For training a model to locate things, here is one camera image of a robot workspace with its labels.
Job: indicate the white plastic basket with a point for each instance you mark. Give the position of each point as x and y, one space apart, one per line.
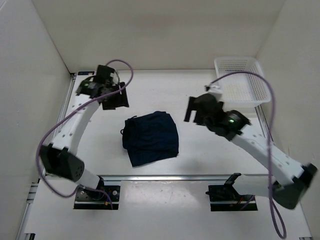
244 90

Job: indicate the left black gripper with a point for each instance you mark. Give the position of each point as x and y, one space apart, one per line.
121 101

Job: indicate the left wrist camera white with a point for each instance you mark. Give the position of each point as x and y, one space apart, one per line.
115 79

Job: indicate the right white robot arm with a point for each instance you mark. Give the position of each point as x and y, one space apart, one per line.
289 180

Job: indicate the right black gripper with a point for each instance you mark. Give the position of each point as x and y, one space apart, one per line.
191 107

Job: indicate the navy blue shorts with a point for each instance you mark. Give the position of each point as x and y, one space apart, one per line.
150 138

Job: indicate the aluminium rail front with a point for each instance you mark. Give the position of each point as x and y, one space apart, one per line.
179 177

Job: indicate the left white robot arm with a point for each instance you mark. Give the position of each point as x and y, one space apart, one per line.
59 157

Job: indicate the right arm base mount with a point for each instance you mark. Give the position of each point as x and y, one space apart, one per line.
224 198

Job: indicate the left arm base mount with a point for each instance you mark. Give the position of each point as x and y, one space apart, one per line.
93 200

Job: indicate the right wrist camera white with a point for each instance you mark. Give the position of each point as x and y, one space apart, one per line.
214 90

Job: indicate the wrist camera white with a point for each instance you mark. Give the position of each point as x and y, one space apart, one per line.
115 79
214 90

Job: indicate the black label sticker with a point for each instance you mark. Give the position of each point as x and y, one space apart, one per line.
86 73

